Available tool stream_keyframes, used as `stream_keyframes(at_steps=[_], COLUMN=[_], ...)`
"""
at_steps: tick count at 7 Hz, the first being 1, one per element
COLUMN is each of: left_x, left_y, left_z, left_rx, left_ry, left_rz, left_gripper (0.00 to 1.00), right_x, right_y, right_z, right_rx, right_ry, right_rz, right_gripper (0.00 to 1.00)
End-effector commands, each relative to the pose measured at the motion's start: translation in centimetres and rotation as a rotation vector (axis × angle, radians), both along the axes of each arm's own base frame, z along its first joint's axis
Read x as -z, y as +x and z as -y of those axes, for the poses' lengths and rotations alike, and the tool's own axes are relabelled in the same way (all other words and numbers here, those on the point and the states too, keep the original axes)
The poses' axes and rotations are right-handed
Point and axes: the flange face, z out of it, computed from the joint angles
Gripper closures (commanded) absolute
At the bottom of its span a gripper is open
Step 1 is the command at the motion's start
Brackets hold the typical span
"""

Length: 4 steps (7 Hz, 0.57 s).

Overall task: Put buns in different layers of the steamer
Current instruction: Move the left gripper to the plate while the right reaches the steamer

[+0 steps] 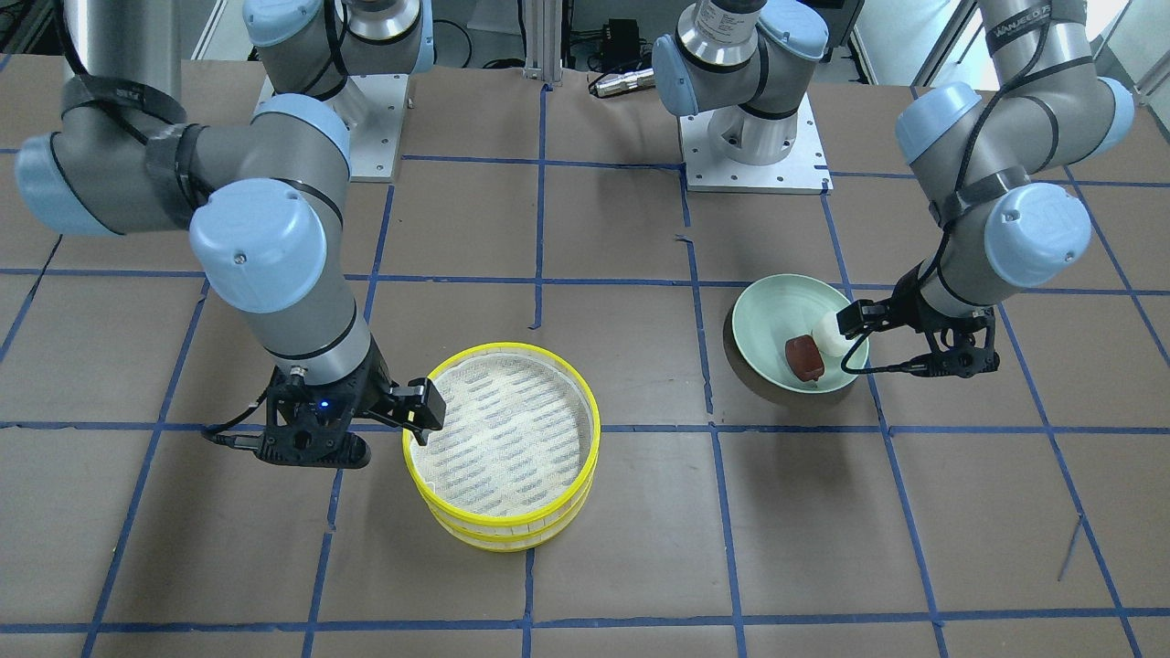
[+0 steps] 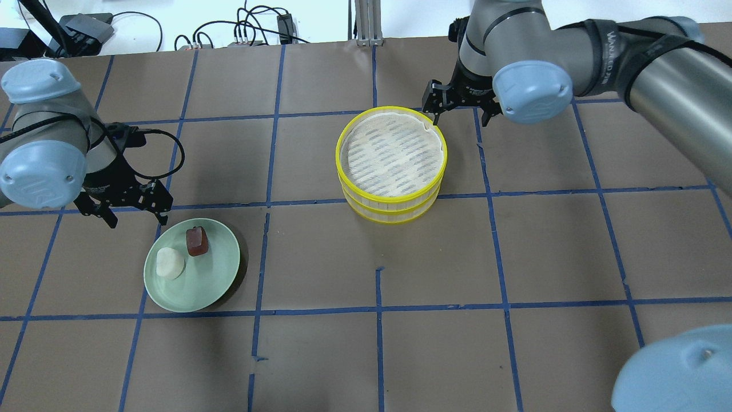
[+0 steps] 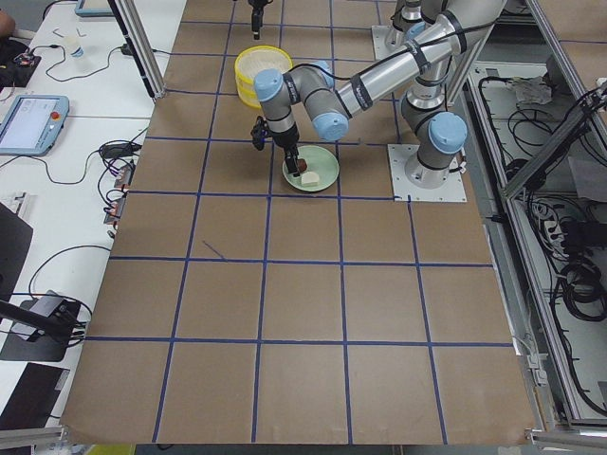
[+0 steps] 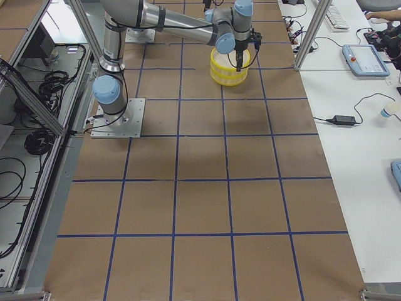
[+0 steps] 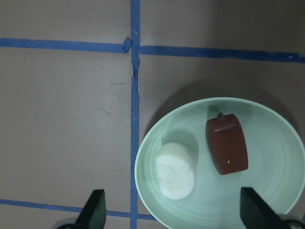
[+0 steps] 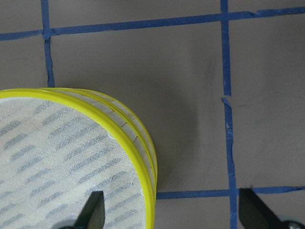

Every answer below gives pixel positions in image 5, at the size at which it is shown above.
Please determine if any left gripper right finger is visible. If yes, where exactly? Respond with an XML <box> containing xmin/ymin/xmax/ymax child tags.
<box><xmin>240</xmin><ymin>187</ymin><xmax>290</xmax><ymax>229</ymax></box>

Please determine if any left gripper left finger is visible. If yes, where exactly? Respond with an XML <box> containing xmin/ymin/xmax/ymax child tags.
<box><xmin>75</xmin><ymin>189</ymin><xmax>106</xmax><ymax>229</ymax></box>

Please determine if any white steamed bun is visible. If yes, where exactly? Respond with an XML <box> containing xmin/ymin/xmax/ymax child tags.
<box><xmin>156</xmin><ymin>143</ymin><xmax>196</xmax><ymax>200</ymax></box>

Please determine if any light green plate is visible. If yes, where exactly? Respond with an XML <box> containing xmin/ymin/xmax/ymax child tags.
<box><xmin>134</xmin><ymin>97</ymin><xmax>305</xmax><ymax>229</ymax></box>

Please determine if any brown bun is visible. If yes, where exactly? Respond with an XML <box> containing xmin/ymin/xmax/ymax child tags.
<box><xmin>205</xmin><ymin>113</ymin><xmax>248</xmax><ymax>175</ymax></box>

